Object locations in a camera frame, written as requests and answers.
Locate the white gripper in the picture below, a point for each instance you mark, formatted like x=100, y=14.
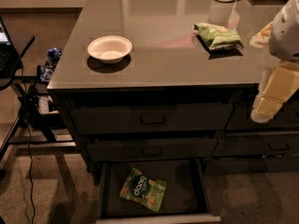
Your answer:
x=286, y=36

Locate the green rice chip bag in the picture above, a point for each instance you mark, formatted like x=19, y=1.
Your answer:
x=141, y=189

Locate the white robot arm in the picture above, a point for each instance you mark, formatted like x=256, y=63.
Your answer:
x=289, y=13

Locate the top right drawer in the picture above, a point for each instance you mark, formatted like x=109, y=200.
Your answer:
x=287, y=118

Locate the middle right drawer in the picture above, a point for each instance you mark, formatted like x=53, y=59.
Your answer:
x=257, y=144

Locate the green snack bag on counter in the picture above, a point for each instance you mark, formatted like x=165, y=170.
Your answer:
x=218, y=37

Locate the dark drawer cabinet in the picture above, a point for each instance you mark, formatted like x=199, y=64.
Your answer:
x=169, y=65

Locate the open bottom drawer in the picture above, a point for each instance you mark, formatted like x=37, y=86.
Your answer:
x=185, y=199

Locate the top left drawer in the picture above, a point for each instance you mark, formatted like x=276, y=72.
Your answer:
x=151, y=118

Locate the middle left drawer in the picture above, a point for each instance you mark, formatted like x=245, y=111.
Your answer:
x=165, y=148

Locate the white paper bowl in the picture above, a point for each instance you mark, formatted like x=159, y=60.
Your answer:
x=110, y=49

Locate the black smartphone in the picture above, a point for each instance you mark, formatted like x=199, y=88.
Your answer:
x=44, y=73

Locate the black laptop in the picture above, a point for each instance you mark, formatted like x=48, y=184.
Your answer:
x=8, y=54

